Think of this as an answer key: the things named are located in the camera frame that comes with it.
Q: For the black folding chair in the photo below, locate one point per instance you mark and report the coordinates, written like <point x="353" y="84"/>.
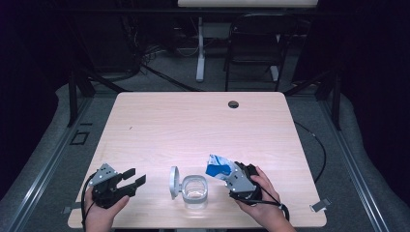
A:
<point x="254" y="42"/>

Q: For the black floor socket frame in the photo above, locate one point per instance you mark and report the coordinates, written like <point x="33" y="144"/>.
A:
<point x="79" y="138"/>

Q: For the white desk top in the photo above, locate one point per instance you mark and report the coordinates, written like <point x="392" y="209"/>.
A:
<point x="248" y="3"/>

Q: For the aluminium floor rail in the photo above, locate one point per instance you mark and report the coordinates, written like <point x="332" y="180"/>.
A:
<point x="42" y="174"/>
<point x="354" y="174"/>

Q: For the blue and white milk carton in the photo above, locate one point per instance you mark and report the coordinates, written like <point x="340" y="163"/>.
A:
<point x="219" y="169"/>

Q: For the grey metal tab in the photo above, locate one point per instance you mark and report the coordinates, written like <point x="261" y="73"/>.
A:
<point x="69" y="208"/>
<point x="321" y="205"/>

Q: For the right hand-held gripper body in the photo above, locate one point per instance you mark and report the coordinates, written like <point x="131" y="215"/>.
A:
<point x="240" y="185"/>

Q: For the person's right hand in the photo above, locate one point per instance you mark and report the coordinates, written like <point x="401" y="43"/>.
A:
<point x="267" y="214"/>

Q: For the black metal frame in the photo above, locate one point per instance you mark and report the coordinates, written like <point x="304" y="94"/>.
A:
<point x="336" y="103"/>
<point x="73" y="96"/>

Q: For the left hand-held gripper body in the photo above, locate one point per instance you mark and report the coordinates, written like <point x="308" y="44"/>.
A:
<point x="108" y="193"/>

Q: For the person's left hand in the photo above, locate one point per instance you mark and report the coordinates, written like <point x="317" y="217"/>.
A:
<point x="100" y="219"/>

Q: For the clear pitcher with white lid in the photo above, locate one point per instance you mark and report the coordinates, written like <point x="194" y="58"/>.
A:
<point x="195" y="191"/>

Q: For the white desk leg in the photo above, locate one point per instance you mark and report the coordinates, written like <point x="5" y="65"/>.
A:
<point x="200" y="51"/>

